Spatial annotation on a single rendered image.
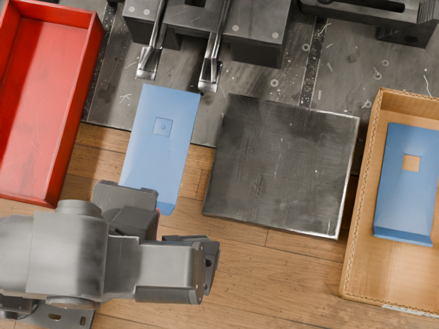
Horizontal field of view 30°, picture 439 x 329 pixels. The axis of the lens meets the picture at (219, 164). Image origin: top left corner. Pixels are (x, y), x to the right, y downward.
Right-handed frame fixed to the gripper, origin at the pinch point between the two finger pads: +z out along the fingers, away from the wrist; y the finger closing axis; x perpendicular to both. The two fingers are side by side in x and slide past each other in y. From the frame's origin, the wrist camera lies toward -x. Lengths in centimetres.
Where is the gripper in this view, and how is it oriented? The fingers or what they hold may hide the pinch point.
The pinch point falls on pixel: (140, 205)
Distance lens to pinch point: 93.0
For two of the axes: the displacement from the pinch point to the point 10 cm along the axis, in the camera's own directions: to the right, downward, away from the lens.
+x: -9.8, -1.9, 0.9
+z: 1.4, -2.8, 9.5
